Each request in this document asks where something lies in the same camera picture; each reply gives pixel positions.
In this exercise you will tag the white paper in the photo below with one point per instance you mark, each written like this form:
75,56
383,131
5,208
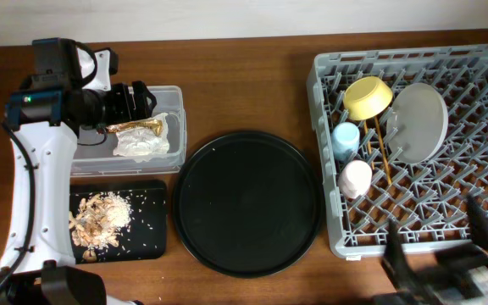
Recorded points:
142,141

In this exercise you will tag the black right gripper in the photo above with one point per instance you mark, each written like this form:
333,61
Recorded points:
410,293

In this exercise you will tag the grey dishwasher rack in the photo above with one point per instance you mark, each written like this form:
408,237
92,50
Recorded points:
426,200

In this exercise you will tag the grey round plate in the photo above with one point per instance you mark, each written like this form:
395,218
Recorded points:
419,121

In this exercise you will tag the light blue cup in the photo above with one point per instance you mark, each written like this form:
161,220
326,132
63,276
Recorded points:
345,140

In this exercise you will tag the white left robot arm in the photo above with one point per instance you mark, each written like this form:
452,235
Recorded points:
38,265

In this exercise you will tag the yellow bowl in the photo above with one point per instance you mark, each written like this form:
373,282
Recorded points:
367,97

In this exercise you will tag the food scraps pile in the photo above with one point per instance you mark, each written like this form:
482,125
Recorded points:
99,223

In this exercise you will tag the gold foil wrapper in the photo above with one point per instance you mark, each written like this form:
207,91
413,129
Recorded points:
155,125

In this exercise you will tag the clear plastic bin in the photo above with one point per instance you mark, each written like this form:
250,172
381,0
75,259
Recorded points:
112,156

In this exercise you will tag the black round tray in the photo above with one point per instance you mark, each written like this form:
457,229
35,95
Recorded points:
247,204

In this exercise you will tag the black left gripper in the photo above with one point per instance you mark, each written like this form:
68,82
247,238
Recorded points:
126,112

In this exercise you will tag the pink cup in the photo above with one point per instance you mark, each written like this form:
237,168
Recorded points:
355,179

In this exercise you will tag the wooden chopstick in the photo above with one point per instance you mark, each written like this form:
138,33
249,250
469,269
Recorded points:
368,145
383,151

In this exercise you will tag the black rectangular tray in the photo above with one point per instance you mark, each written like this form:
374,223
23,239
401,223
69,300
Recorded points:
147,236

